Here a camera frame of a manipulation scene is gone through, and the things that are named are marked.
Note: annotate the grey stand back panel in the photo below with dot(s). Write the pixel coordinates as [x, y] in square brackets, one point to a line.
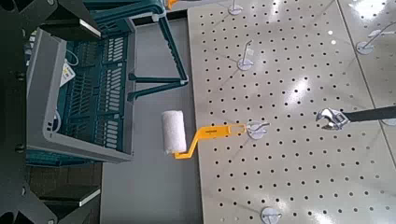
[149, 193]

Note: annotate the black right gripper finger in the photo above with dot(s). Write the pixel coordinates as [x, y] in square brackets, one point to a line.
[71, 18]
[68, 199]

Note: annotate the grey and teal mesh crate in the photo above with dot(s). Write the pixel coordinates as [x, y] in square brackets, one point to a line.
[40, 93]

